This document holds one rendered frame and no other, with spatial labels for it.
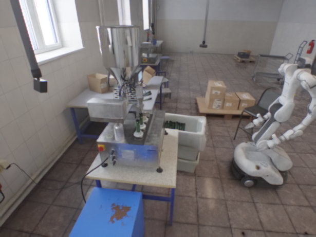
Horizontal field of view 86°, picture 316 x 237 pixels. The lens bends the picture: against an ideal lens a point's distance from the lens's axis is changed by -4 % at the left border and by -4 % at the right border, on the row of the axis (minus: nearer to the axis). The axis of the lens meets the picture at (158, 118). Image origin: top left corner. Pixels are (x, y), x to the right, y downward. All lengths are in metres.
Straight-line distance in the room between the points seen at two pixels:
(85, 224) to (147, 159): 0.63
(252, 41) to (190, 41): 3.54
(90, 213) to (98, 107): 0.79
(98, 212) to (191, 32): 10.76
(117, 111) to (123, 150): 0.33
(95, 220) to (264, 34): 11.91
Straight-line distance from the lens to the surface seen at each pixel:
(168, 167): 1.56
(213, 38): 11.60
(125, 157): 1.48
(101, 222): 1.50
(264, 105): 3.30
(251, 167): 2.40
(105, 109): 1.31
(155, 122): 1.62
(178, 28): 11.44
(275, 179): 2.57
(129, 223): 1.46
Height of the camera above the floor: 1.86
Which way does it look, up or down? 30 degrees down
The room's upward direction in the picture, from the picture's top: straight up
